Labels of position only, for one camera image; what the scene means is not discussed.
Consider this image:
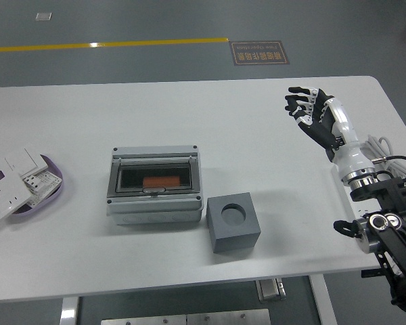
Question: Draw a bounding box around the grey electrical box clear lid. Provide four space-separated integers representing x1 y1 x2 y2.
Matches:
106 145 204 227

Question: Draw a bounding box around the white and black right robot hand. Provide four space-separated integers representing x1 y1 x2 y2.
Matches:
284 86 376 182

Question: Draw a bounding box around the brown floor sign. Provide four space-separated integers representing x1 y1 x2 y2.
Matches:
229 40 291 67

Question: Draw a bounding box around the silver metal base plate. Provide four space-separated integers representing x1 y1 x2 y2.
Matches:
100 308 271 325

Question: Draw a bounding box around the purple tray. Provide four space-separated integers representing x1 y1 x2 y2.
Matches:
0 154 66 223

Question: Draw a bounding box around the orange cylinder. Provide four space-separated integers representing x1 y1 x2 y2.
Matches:
142 175 181 188

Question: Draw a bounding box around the white perforated panel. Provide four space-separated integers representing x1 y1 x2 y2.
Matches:
20 169 62 207

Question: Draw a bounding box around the white power cord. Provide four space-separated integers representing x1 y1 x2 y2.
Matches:
358 134 406 191

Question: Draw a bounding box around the large white socket panel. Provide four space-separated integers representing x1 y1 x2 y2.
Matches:
0 169 38 223

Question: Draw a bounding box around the grey metal bracket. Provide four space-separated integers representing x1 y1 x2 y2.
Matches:
255 277 287 302

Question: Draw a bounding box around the grey cube with round hole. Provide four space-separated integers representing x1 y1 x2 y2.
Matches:
205 192 261 255

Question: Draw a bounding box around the white switch plate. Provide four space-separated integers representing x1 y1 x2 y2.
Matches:
3 147 50 177

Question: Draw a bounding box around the small white socket module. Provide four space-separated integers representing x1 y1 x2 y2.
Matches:
22 173 43 194

